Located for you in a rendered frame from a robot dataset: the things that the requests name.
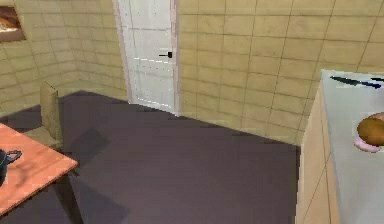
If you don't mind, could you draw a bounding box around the framed wall picture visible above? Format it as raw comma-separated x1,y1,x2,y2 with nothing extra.
0,5,27,43

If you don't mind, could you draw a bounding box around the dark blue knife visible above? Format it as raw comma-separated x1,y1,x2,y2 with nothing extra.
329,75,383,90

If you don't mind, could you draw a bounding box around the white room door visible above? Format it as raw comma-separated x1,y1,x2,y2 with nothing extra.
117,0,177,114

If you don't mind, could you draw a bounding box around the brown potato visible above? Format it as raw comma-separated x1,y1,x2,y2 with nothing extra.
356,114,384,147

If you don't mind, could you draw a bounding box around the tan wooden chair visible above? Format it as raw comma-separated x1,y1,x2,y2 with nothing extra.
21,81,64,150

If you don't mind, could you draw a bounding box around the pink plate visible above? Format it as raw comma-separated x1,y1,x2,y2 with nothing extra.
353,135,384,154

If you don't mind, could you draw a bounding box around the black kettle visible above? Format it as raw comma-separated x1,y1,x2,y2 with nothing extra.
0,149,23,186

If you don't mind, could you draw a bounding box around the orange wooden table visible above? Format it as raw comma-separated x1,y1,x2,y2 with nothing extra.
0,122,84,224

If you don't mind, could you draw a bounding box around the beige counter cabinet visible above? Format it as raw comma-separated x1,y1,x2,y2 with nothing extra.
294,68,384,224

